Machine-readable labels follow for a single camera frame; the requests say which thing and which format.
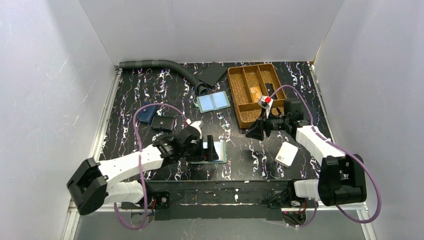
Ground black flat pad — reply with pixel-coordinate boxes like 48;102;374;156
198;62;228;88

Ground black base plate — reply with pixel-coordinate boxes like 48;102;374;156
119;179;319;222

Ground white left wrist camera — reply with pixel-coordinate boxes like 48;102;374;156
185;119;203;137

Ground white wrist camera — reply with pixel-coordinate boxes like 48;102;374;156
258;95;274;119
185;119;203;137

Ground orange card in tray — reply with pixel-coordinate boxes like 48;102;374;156
249;86;263;103

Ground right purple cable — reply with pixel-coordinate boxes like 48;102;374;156
269;84;382;229

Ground black snap wallet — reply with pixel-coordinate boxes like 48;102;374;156
150;115;176;132

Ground navy blue wallet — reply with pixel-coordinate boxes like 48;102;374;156
136;102;158;125

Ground open mint card holder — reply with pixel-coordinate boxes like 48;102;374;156
194;91;231;113

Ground mint green card holder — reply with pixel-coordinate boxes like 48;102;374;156
190;141;227;164

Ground wicker divided tray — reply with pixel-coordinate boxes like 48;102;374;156
227;63;282;129

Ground grey corrugated hose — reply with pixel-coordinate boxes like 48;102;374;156
119;59;210;97

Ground white rectangular box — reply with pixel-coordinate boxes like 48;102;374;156
274;141;298;168

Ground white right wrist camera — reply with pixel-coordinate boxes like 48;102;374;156
258;95;274;119

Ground black VIP credit card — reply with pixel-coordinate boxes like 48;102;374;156
264;83;275;96

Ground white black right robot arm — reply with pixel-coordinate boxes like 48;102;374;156
246;96;367;206

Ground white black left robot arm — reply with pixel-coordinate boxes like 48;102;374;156
66;121;226;216

